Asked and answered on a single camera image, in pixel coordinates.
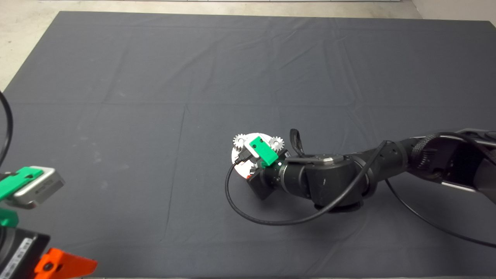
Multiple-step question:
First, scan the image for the right black camera cable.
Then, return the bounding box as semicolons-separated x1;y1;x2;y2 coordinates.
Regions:
225;132;496;248

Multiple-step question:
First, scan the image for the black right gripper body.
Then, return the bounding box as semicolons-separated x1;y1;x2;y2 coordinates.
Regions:
247;160;289;201

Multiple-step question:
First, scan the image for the left green camera mount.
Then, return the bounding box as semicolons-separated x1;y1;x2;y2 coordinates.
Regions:
0;167;44;228

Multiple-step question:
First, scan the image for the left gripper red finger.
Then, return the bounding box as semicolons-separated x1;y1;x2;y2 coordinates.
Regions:
33;248;98;279

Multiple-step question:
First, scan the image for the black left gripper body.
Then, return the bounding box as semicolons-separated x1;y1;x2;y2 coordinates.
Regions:
0;227;51;279

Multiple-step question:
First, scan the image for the right green camera mount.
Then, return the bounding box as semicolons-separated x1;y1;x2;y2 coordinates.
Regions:
248;136;279;168

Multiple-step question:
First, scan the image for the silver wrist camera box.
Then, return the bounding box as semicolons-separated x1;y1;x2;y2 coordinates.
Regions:
14;167;65;210
243;134;264;158

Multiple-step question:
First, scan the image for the black strap loop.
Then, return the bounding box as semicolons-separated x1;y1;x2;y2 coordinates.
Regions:
290;129;307;157

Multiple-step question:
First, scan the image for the dark grey table cloth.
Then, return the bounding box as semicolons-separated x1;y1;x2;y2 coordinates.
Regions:
0;11;496;279

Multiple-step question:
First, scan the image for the round metal plate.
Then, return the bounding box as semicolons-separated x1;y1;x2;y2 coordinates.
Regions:
231;133;281;179

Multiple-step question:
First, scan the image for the left black camera cable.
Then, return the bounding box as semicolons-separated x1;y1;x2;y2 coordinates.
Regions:
0;91;14;167

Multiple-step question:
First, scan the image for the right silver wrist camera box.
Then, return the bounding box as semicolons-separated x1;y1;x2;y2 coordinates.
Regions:
243;134;264;158

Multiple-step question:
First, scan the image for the black camera cable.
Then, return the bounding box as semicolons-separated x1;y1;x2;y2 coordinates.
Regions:
225;132;496;248
0;91;14;167

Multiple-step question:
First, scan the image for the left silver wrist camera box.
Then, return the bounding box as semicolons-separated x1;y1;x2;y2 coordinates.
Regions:
14;167;65;210

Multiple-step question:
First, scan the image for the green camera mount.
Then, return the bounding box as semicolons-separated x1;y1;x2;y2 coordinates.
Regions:
248;136;279;168
0;167;44;228

